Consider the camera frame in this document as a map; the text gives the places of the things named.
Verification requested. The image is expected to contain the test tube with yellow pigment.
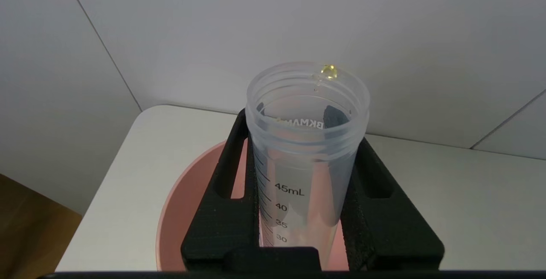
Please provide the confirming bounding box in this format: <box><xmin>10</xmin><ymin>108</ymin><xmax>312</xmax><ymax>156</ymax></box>
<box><xmin>246</xmin><ymin>61</ymin><xmax>370</xmax><ymax>270</ymax></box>

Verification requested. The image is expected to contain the pink bowl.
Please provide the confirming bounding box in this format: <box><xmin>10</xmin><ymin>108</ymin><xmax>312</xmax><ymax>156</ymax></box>
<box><xmin>156</xmin><ymin>139</ymin><xmax>351</xmax><ymax>271</ymax></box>

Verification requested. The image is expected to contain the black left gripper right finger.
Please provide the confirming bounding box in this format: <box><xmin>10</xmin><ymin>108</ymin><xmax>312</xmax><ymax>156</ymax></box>
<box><xmin>324</xmin><ymin>105</ymin><xmax>445</xmax><ymax>271</ymax></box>

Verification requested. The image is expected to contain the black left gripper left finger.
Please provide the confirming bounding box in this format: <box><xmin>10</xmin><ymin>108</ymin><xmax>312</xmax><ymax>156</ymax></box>
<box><xmin>181</xmin><ymin>108</ymin><xmax>261</xmax><ymax>271</ymax></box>

